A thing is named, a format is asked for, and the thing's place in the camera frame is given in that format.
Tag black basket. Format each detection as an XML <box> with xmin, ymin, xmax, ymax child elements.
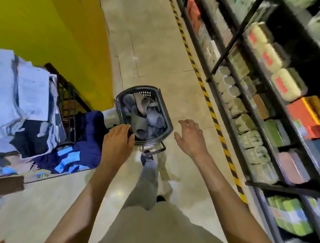
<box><xmin>114</xmin><ymin>85</ymin><xmax>174</xmax><ymax>157</ymax></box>

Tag person's left hand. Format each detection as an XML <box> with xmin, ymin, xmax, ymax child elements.
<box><xmin>101</xmin><ymin>124</ymin><xmax>136</xmax><ymax>171</ymax></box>

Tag person's right hand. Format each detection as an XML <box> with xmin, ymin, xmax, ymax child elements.
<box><xmin>174</xmin><ymin>119</ymin><xmax>209</xmax><ymax>161</ymax></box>

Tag person's left forearm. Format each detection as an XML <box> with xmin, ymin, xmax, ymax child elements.
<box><xmin>45</xmin><ymin>160</ymin><xmax>126</xmax><ymax>243</ymax></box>

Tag pile of navy blue clothing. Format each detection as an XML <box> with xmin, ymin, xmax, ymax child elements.
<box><xmin>32</xmin><ymin>110</ymin><xmax>108</xmax><ymax>175</ymax></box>

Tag black wire clothing cart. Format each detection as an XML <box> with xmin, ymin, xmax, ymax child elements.
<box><xmin>44</xmin><ymin>62</ymin><xmax>92</xmax><ymax>147</ymax></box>

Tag person's right forearm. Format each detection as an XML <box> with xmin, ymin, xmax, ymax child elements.
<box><xmin>194</xmin><ymin>153</ymin><xmax>273</xmax><ymax>243</ymax></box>

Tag pink tissue pack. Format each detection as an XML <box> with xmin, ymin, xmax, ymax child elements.
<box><xmin>277</xmin><ymin>150</ymin><xmax>311</xmax><ymax>185</ymax></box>

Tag stack of white striped clothing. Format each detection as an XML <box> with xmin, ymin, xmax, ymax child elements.
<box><xmin>0</xmin><ymin>49</ymin><xmax>67</xmax><ymax>160</ymax></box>

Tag row of white tissue packs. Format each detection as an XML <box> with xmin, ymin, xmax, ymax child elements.
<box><xmin>225</xmin><ymin>96</ymin><xmax>279</xmax><ymax>185</ymax></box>

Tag green wrapped packs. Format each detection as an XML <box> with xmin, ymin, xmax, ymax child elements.
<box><xmin>267</xmin><ymin>195</ymin><xmax>314</xmax><ymax>237</ymax></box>

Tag brown cardboard piece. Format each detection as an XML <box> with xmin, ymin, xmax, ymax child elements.
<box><xmin>0</xmin><ymin>175</ymin><xmax>25</xmax><ymax>197</ymax></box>

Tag white round paper roll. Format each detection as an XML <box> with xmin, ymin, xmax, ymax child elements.
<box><xmin>221</xmin><ymin>86</ymin><xmax>242</xmax><ymax>104</ymax></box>
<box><xmin>217</xmin><ymin>76</ymin><xmax>236</xmax><ymax>94</ymax></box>
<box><xmin>214</xmin><ymin>66</ymin><xmax>231</xmax><ymax>84</ymax></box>

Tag black metal goods rack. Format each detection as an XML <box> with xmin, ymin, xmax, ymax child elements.
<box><xmin>176</xmin><ymin>0</ymin><xmax>320</xmax><ymax>243</ymax></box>

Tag orange red packets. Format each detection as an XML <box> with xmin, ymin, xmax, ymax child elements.
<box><xmin>186</xmin><ymin>0</ymin><xmax>204</xmax><ymax>34</ymax></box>

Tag cream pack red label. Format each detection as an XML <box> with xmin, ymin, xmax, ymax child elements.
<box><xmin>260</xmin><ymin>42</ymin><xmax>291</xmax><ymax>74</ymax></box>
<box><xmin>271</xmin><ymin>67</ymin><xmax>308</xmax><ymax>102</ymax></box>
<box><xmin>247</xmin><ymin>22</ymin><xmax>272</xmax><ymax>49</ymax></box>

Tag person's light grey shirt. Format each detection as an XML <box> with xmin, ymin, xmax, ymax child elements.
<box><xmin>99</xmin><ymin>201</ymin><xmax>223</xmax><ymax>243</ymax></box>

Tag person's light blue jeans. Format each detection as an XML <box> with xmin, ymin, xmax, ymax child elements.
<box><xmin>122</xmin><ymin>158</ymin><xmax>160</xmax><ymax>211</ymax></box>

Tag orange cardboard box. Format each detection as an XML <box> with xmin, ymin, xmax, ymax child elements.
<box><xmin>286</xmin><ymin>96</ymin><xmax>320</xmax><ymax>140</ymax></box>

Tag brown cardboard box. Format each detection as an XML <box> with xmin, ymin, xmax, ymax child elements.
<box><xmin>252</xmin><ymin>94</ymin><xmax>271</xmax><ymax>120</ymax></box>

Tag green tissue pack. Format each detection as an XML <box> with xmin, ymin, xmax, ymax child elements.
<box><xmin>264</xmin><ymin>119</ymin><xmax>291</xmax><ymax>148</ymax></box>

